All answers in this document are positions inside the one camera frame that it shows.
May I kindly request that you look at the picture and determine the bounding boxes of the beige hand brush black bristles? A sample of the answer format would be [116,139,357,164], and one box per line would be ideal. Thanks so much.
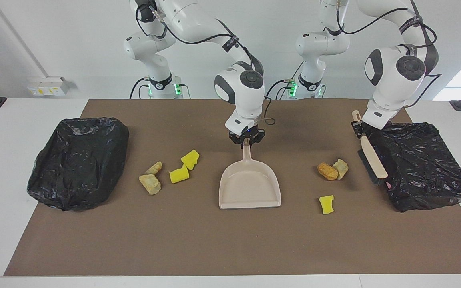
[352,110,388,185]

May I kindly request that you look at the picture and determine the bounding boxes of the beige plastic dustpan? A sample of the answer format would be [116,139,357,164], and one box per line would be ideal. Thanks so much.
[218,143,282,210]

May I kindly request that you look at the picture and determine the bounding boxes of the yellow sponge piece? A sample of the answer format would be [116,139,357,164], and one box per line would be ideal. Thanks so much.
[319,195,335,215]
[169,167,190,184]
[181,150,200,170]

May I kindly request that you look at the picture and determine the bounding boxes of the brown bread-shaped sponge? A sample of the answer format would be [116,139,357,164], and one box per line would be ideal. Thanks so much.
[317,162,339,181]

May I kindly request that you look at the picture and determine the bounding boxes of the large beige sponge chunk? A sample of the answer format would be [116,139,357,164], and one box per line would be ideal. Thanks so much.
[139,174,162,196]

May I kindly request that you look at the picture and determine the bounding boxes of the black bag bin pink spot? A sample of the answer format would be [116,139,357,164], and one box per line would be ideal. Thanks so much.
[365,122,461,213]

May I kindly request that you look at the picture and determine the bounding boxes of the black bag lined bin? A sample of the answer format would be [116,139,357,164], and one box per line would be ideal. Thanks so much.
[27,117,130,212]

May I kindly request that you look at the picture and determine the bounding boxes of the brown table mat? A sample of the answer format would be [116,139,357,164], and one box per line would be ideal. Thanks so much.
[4,99,461,276]

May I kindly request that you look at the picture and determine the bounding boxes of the right arm gripper cable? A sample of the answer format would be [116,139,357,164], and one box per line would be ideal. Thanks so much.
[136,3,276,125]

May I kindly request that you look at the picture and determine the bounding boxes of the arm gripper cable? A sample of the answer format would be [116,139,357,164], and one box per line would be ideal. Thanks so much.
[323,0,442,108]
[136,3,276,125]

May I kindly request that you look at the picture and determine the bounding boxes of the black base cable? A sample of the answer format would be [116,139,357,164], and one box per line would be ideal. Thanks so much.
[265,79,293,100]
[130,77,152,99]

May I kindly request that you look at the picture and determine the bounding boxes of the left arm gripper cable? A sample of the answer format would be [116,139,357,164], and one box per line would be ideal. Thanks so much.
[323,0,442,108]

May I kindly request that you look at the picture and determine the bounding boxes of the white wall socket box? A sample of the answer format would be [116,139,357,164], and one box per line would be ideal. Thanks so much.
[27,77,70,96]

